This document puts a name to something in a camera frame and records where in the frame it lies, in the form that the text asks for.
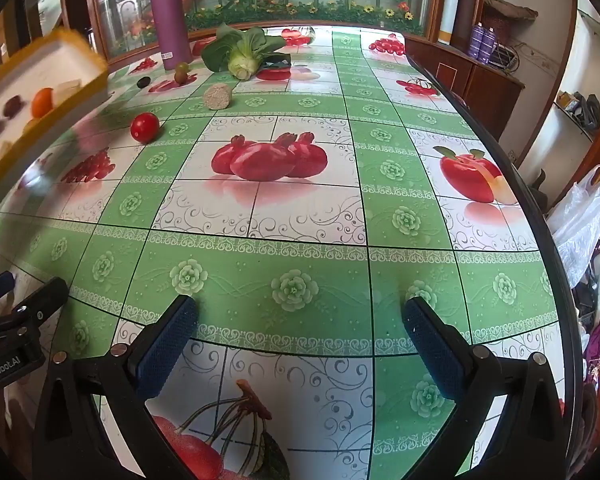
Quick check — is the green bok choy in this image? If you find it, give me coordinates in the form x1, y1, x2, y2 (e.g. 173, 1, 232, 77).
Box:
201, 23, 288, 81

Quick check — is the white plastic bag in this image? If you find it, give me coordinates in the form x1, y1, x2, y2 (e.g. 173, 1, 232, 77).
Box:
547, 165, 600, 288

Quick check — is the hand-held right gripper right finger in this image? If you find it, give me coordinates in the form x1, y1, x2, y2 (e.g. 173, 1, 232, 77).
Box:
401, 296, 566, 480

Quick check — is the orange tangerine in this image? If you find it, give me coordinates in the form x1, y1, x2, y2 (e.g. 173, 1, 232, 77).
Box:
31, 87, 56, 117

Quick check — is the white tray with yellow rim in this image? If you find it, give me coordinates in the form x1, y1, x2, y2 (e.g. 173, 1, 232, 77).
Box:
0, 27, 112, 201

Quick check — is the brown woven basket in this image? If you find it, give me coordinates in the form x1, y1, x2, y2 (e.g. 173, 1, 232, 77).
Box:
482, 0, 538, 41

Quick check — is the brown wooden cabinet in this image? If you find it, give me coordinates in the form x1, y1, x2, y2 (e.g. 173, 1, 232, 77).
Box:
405, 35, 526, 141

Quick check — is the purple thermos bottle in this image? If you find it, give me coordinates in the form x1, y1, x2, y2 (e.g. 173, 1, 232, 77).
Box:
148, 0, 193, 71

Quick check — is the red tomato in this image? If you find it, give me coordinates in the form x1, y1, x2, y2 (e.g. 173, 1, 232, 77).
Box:
130, 112, 161, 143

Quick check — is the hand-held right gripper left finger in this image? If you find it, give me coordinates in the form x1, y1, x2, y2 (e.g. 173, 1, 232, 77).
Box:
32, 294, 199, 480

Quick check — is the round beige cake piece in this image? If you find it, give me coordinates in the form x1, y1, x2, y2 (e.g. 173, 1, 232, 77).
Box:
203, 84, 232, 110

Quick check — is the wire rack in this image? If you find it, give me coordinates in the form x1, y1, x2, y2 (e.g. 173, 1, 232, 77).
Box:
492, 42, 521, 73

